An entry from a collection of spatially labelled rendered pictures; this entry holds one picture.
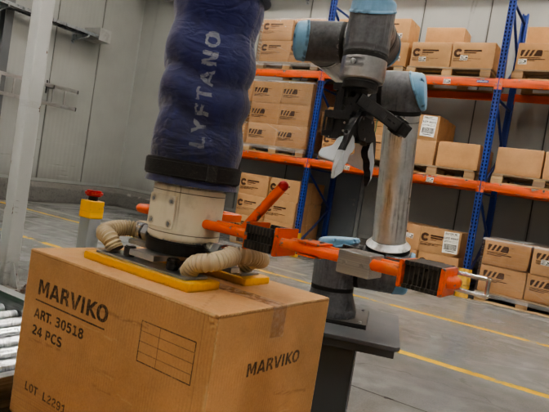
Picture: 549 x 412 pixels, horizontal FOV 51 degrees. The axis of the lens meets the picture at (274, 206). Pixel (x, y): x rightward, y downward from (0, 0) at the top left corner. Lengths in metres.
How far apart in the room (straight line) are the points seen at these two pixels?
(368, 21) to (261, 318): 0.61
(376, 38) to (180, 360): 0.71
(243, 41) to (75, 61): 11.54
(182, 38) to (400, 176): 0.87
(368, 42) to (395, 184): 0.80
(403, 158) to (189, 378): 1.04
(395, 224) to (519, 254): 6.32
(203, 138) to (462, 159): 7.31
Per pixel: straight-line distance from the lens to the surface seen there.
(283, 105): 9.62
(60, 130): 12.64
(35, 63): 4.88
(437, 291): 1.02
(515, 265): 8.20
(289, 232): 1.20
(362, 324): 1.98
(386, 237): 1.92
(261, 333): 1.17
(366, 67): 1.14
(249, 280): 1.34
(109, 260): 1.35
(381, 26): 1.17
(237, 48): 1.32
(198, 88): 1.28
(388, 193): 1.88
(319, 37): 1.30
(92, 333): 1.31
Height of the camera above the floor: 1.20
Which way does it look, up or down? 3 degrees down
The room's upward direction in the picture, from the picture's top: 9 degrees clockwise
